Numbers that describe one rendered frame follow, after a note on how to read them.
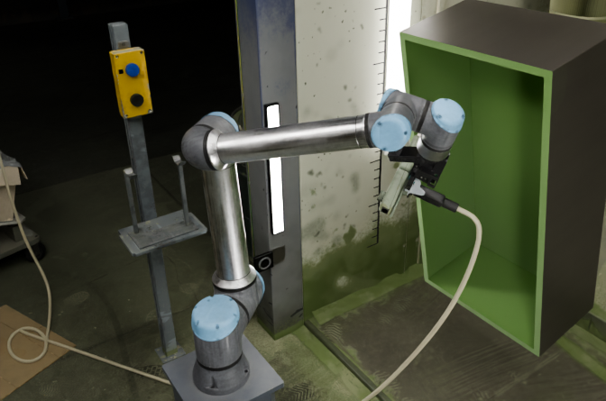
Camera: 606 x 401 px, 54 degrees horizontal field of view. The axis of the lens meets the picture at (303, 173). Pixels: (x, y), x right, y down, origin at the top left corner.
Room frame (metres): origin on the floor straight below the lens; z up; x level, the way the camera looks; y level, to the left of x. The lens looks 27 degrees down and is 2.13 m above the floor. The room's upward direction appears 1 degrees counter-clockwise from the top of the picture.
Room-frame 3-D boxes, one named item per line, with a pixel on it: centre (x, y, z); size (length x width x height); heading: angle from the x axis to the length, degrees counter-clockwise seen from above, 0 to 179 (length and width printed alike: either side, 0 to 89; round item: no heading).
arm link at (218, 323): (1.50, 0.29, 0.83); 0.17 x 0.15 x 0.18; 163
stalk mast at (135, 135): (2.29, 0.69, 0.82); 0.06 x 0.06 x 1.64; 33
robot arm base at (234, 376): (1.49, 0.29, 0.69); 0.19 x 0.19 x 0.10
